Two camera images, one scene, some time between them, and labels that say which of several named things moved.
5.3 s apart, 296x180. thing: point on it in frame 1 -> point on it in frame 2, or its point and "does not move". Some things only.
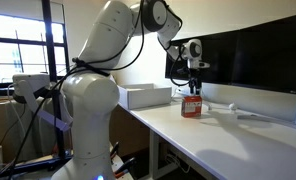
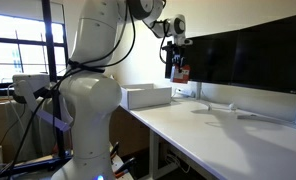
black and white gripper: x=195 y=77 -> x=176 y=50
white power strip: x=185 y=91 does not move
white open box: x=143 y=95 does not move
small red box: x=191 y=106 -> x=182 y=74
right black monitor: x=273 y=56 does not move
